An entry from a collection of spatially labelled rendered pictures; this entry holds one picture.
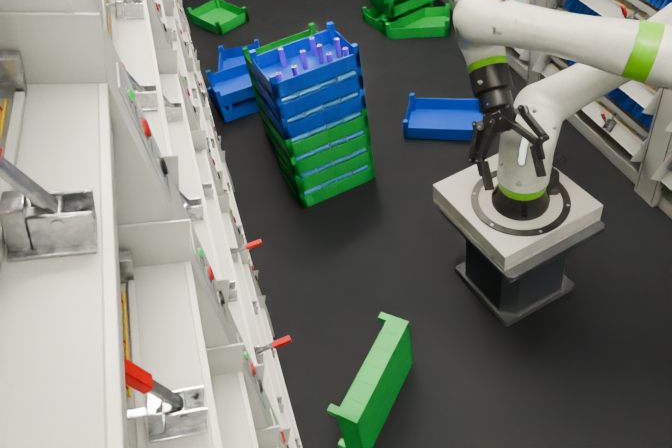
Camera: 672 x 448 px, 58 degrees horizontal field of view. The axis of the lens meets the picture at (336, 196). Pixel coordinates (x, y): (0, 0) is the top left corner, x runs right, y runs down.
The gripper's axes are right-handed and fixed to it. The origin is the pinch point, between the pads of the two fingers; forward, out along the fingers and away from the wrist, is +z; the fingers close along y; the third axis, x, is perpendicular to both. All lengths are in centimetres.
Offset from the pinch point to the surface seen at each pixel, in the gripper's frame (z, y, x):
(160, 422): 19, -32, 106
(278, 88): -44, 66, 8
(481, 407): 55, 28, -7
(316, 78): -46, 60, -3
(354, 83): -45, 58, -17
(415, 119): -40, 79, -71
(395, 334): 31.4, 35.7, 11.2
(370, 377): 39, 36, 22
